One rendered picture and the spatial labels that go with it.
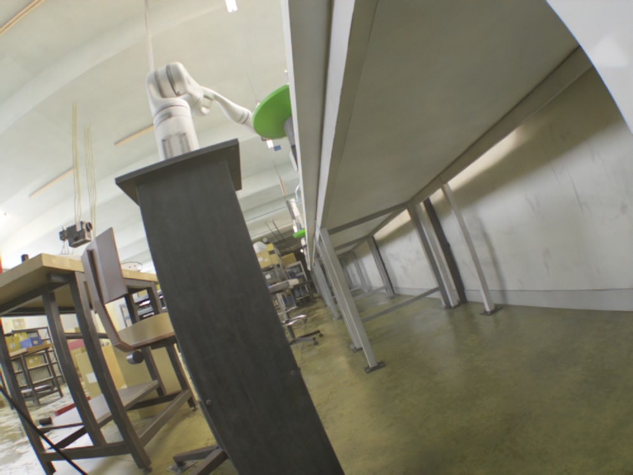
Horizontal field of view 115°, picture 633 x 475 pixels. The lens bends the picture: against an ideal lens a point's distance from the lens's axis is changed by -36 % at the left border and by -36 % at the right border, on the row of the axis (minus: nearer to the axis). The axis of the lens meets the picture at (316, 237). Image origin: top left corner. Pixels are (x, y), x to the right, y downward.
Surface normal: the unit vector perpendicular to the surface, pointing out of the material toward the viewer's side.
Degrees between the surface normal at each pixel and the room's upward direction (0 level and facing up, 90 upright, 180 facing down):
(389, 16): 180
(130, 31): 90
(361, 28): 180
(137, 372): 90
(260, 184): 90
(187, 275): 90
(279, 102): 156
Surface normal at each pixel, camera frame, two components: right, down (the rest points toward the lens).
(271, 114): 0.04, 0.93
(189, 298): 0.20, -0.21
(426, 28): 0.35, 0.93
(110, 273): -0.22, -0.05
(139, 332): -0.48, 0.06
